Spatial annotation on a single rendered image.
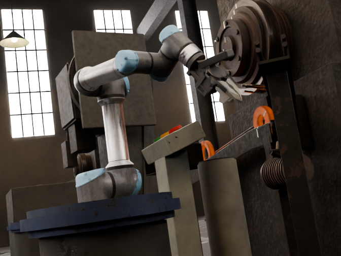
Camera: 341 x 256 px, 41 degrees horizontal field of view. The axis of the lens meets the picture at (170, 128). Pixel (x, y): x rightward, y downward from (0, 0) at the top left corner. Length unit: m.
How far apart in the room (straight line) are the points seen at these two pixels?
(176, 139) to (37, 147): 10.94
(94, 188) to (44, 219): 0.94
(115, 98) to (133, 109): 2.94
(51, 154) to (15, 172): 0.97
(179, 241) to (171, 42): 0.66
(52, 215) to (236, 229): 0.67
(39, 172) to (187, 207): 10.81
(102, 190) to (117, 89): 0.42
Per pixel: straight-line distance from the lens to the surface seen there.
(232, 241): 1.36
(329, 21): 2.07
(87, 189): 1.77
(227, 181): 1.36
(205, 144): 2.87
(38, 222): 0.85
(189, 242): 1.28
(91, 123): 4.63
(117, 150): 1.87
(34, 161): 12.04
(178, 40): 1.55
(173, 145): 1.21
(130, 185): 1.85
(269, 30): 2.16
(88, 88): 1.81
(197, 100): 9.29
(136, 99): 4.87
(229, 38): 2.28
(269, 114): 2.22
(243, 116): 2.57
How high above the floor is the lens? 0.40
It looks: 9 degrees up
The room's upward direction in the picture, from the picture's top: 8 degrees counter-clockwise
